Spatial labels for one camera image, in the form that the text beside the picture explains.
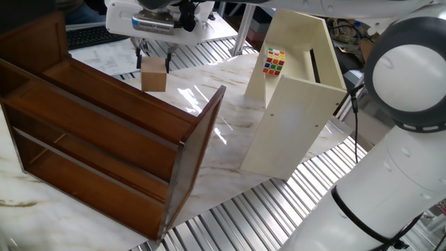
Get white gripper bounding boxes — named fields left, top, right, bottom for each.
left=105, top=0, right=216, bottom=75

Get light wooden cube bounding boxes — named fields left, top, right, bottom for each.
left=140, top=56, right=168, bottom=93

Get brown wooden shelf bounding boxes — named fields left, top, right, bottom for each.
left=0, top=10, right=226, bottom=242

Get cream wooden shelf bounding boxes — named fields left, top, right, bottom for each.
left=239, top=8, right=348, bottom=181

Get printed paper sheets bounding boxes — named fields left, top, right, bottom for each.
left=68, top=36, right=155, bottom=77

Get black keyboard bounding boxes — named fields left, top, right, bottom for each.
left=66, top=24, right=130, bottom=51

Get person in blue jeans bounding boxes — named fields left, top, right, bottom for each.
left=55, top=0, right=106, bottom=25

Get marble pattern table sheet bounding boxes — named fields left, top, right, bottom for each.
left=0, top=52, right=353, bottom=251

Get dark red box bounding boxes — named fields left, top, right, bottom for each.
left=245, top=15, right=276, bottom=52

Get Rubik's cube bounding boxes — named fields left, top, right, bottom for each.
left=262, top=47, right=286, bottom=76

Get silver gripper mounted camera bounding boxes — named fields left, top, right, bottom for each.
left=131, top=9, right=176, bottom=36

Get aluminium frame post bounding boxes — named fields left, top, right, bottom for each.
left=231, top=3, right=257, bottom=56

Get black camera cable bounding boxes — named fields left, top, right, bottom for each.
left=330, top=83, right=424, bottom=251

